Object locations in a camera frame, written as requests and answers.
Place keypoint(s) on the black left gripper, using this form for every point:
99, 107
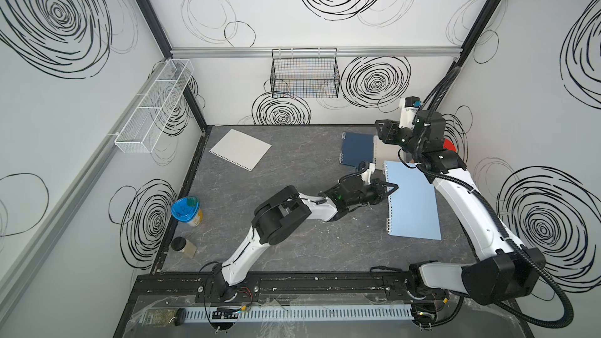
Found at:
376, 187

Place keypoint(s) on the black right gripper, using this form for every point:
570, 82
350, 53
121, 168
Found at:
390, 127

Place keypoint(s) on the light blue spiral notebook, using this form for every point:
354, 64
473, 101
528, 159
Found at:
413, 210

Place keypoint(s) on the dark blue spiral notebook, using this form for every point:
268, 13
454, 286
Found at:
356, 148

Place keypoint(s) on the torn lined paper page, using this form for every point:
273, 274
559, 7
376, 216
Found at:
240, 149

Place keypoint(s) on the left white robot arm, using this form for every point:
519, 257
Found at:
278, 217

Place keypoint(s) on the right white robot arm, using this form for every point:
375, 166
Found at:
504, 268

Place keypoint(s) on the frosted cover white notebook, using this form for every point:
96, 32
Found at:
383, 152

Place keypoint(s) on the cornflakes jar with red lid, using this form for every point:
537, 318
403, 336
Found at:
448, 145

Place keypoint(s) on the blue lid snack cup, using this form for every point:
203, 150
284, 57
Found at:
187, 210

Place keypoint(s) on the small black cap bottle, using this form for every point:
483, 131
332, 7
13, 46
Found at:
183, 246

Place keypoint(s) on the black wire basket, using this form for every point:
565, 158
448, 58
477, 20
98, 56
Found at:
305, 77

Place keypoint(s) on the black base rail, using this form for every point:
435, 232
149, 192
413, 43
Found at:
390, 285

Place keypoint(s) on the white slotted cable duct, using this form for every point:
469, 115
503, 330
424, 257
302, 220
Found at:
303, 313

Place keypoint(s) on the black corner frame post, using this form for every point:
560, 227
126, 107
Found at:
491, 12

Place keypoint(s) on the aluminium wall rail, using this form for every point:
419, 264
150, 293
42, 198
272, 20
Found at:
315, 51

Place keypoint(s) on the white mesh wall shelf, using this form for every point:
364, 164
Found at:
161, 108

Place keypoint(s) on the left black frame post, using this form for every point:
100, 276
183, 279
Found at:
165, 47

